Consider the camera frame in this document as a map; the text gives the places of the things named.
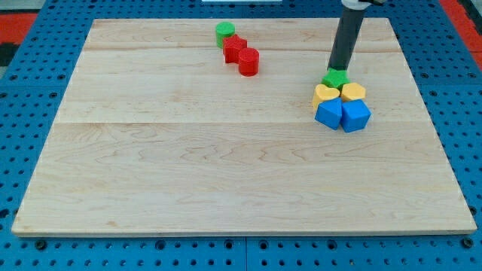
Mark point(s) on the blue cube block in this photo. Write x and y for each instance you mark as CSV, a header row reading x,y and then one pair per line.
x,y
329,113
355,115

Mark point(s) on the green star block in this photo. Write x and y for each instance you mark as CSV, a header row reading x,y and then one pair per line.
x,y
335,78

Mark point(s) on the red star block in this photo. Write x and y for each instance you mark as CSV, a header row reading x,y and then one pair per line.
x,y
232,46

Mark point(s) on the light wooden board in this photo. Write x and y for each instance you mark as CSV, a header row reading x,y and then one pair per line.
x,y
156,136

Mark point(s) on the blue perforated metal base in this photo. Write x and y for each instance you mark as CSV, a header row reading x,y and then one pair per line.
x,y
41,40

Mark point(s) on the blue cube block right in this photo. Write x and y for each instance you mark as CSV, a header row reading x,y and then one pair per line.
x,y
355,115

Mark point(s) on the red cylinder block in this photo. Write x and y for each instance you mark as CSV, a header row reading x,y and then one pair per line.
x,y
248,61

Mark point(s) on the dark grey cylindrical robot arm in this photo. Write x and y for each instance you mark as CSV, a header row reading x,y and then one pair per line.
x,y
347,31

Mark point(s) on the blue cube block left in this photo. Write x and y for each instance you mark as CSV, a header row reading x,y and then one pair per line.
x,y
329,113

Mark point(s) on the yellow heart block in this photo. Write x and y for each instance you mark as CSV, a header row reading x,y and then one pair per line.
x,y
322,93

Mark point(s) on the yellow hexagon block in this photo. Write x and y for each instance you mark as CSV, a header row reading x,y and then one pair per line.
x,y
352,91

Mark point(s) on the green cylinder block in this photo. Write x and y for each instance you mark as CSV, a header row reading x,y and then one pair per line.
x,y
223,30

